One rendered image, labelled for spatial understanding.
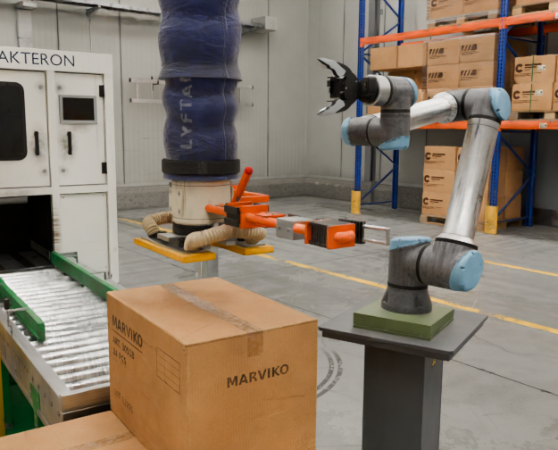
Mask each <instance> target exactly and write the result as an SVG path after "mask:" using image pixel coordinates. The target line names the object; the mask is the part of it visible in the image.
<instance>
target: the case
mask: <svg viewBox="0 0 558 450"><path fill-rule="evenodd" d="M106 294H107V320H108V346H109V372H110V399H111V410H112V411H113V412H114V413H115V414H116V415H117V417H118V418H119V419H120V420H121V421H122V422H123V423H124V424H125V426H126V427H127V428H128V429H129V430H130V431H131V432H132V434H133V435H134V436H135V437H136V438H137V439H138V440H139V441H140V443H141V444H142V445H143V446H144V447H145V448H146V449H147V450H316V409H317V357H318V319H315V318H313V317H312V316H309V315H307V314H305V313H302V312H299V311H297V310H295V309H292V308H290V307H287V306H285V305H283V304H280V303H277V302H275V301H273V300H270V299H269V298H267V297H264V296H260V295H258V294H256V293H254V292H252V291H249V290H247V289H245V288H242V287H239V286H237V285H235V284H232V283H230V282H227V281H226V280H224V279H220V278H218V277H214V278H207V279H195V280H188V281H181V282H175V283H168V284H161V285H155V286H148V287H135V288H129V289H123V290H115V291H109V292H107V293H106Z"/></svg>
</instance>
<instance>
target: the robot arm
mask: <svg viewBox="0 0 558 450"><path fill-rule="evenodd" d="M318 61H320V62H321V64H320V66H321V68H323V69H324V70H328V71H331V72H332V73H333V75H334V76H335V77H327V78H329V79H330V80H327V87H330V88H329V93H330V96H329V98H339V99H335V100H334V101H327V102H332V104H331V105H330V106H327V107H325V108H322V109H321V110H320V112H318V113H317V116H327V115H331V114H334V113H341V112H343V111H346V110H347V109H348V108H349V107H350V106H351V105H352V104H353V103H354V102H355V101H356V100H358V98H359V100H360V101H361V102H363V103H364V104H365V105H367V106H380V112H379V113H375V114H369V115H365V116H362V117H350V118H346V119H345V120H344V121H343V123H342V126H341V137H342V139H343V141H344V142H345V143H346V144H347V145H349V146H378V147H379V150H381V151H386V150H401V149H406V148H408V146H409V142H410V130H412V129H417V128H420V127H423V126H426V125H429V124H432V123H435V122H439V123H442V124H446V123H449V122H455V121H467V122H468V124H467V129H466V132H465V136H464V140H463V144H462V151H461V155H460V160H459V163H458V167H457V172H456V175H455V179H454V186H453V190H452V194H451V198H450V202H449V206H448V210H447V214H446V221H445V225H444V229H443V232H442V233H441V234H440V235H438V236H437V237H436V239H435V243H434V245H433V244H430V242H431V240H430V237H420V236H408V237H394V238H392V239H391V241H390V247H389V250H388V251H389V257H388V275H387V289H386V291H385V293H384V295H383V297H382V299H381V307H382V308H383V309H385V310H387V311H390V312H393V313H403V314H424V313H430V312H431V311H432V302H431V299H430V296H429V291H428V285H429V286H433V287H438V288H445V289H450V290H453V291H462V292H467V291H470V290H472V289H474V288H475V287H476V286H477V284H478V283H479V280H480V278H481V274H482V272H483V268H484V260H483V258H482V254H481V253H480V252H479V251H478V245H477V244H476V242H475V241H474V237H475V233H476V228H477V225H478V220H479V214H480V209H481V205H482V201H483V197H484V193H485V189H486V184H487V178H488V173H489V170H490V165H491V162H492V157H493V153H494V150H495V145H496V138H497V134H498V130H499V128H500V126H501V121H506V120H507V119H508V118H509V116H510V112H511V102H510V98H509V96H508V94H507V92H506V91H505V90H504V89H503V88H500V87H491V88H473V89H469V88H468V89H458V90H451V91H446V92H442V93H438V94H436V95H435V96H434V97H433V98H432V99H430V100H427V101H423V102H419V103H416V101H417V98H418V88H417V86H416V84H415V82H414V81H413V80H412V79H409V78H405V77H402V76H398V77H394V76H382V75H379V74H378V73H375V75H368V76H366V77H365V78H363V79H361V80H359V78H357V77H356V76H355V75H354V74H353V73H352V71H351V70H350V69H349V67H347V66H346V65H344V64H343V63H340V62H335V61H333V60H330V59H327V58H318ZM341 76H343V77H341Z"/></svg>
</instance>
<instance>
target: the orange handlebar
mask: <svg viewBox="0 0 558 450"><path fill-rule="evenodd" d="M249 201H252V202H253V203H267V202H269V201H270V196H268V195H264V194H258V193H253V192H247V191H244V194H243V195H242V197H241V199H240V202H249ZM224 205H225V204H220V206H224ZM220 206H216V205H211V204H208V205H207V206H206V207H205V210H206V211H207V212H209V213H215V214H219V215H223V216H225V212H224V207H220ZM285 216H286V215H285V214H283V213H278V212H260V213H255V214H253V213H247V214H246V217H245V218H246V221H249V222H253V223H257V224H255V226H258V227H262V228H273V229H274V228H276V225H277V224H276V219H277V218H281V217H285ZM293 231H294V232H295V233H298V234H302V235H304V225H303V224H299V223H297V224H295V226H294V227H293ZM334 239H335V241H336V242H339V243H344V242H351V241H353V240H354V239H355V234H354V232H353V231H347V232H338V233H336V234H335V236H334Z"/></svg>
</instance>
